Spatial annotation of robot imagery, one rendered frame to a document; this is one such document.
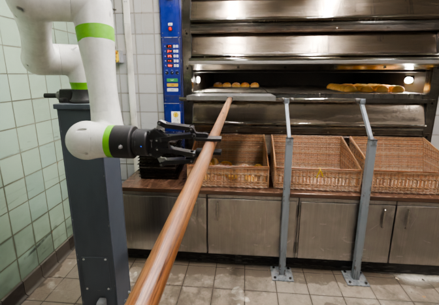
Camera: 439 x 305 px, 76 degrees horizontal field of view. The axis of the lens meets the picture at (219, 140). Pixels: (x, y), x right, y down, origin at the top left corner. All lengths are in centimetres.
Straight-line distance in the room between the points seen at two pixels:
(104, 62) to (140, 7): 152
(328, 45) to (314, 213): 123
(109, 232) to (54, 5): 99
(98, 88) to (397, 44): 212
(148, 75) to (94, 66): 145
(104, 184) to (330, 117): 172
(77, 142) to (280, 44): 178
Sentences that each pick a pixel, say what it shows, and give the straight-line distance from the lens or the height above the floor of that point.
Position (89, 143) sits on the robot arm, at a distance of 82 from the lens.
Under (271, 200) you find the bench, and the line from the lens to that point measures 192.
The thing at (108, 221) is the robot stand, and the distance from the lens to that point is 149.
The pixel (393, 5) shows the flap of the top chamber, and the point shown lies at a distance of 255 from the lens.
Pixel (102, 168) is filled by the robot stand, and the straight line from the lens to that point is 139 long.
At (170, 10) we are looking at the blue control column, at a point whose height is 179.
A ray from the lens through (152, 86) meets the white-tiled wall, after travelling 240.
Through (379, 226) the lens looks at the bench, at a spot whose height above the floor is 37.
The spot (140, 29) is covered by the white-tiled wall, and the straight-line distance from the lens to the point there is 245.
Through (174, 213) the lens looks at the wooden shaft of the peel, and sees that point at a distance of 42.
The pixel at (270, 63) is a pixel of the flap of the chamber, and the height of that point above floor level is 140.
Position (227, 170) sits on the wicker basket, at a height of 70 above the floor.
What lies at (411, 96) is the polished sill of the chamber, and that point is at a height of 116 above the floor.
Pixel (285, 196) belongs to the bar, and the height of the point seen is 58.
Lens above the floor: 133
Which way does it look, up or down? 13 degrees down
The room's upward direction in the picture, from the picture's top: straight up
